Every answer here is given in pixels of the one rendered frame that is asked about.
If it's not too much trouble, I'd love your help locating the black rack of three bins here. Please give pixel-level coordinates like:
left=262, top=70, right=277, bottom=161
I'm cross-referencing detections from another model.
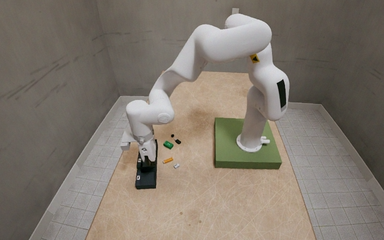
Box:
left=135, top=139, right=158, bottom=190

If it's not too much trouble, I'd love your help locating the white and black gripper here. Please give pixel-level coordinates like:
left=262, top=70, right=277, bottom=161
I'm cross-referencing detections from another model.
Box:
left=137, top=136, right=156, bottom=166

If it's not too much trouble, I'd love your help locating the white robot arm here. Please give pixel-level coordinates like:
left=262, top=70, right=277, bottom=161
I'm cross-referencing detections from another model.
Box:
left=120, top=14, right=290, bottom=153

